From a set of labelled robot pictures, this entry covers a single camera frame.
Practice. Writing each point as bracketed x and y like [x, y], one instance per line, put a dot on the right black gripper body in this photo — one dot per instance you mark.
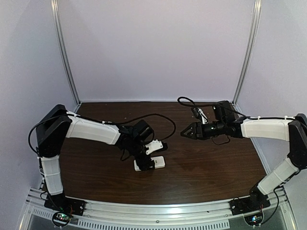
[206, 134]

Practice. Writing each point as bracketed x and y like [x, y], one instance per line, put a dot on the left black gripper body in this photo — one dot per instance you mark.
[143, 164]

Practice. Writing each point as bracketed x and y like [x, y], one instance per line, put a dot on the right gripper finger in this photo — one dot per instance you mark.
[189, 135]
[189, 130]

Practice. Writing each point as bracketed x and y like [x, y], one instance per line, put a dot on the white remote control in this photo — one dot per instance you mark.
[159, 163]

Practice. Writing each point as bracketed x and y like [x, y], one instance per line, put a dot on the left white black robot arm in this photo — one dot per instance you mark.
[60, 124]

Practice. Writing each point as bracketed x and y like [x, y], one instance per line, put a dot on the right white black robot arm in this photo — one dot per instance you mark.
[231, 123]

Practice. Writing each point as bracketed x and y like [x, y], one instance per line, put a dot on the left round circuit board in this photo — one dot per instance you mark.
[60, 219]

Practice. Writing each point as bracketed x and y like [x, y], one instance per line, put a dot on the round circuit board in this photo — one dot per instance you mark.
[60, 219]
[254, 220]

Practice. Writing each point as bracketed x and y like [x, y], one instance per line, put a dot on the right round circuit board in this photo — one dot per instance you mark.
[254, 220]

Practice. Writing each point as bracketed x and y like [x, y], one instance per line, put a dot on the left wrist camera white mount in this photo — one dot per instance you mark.
[155, 145]

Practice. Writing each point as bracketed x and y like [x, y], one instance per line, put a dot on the curved aluminium front rail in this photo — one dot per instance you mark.
[215, 215]

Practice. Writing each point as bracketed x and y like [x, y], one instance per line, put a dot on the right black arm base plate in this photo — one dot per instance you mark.
[245, 205]

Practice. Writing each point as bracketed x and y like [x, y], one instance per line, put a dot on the right aluminium frame post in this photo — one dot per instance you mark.
[255, 20]

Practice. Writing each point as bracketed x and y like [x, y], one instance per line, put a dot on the aluminium frame post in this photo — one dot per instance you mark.
[255, 20]
[63, 51]

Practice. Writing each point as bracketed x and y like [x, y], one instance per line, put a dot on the left aluminium frame post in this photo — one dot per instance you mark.
[63, 51]

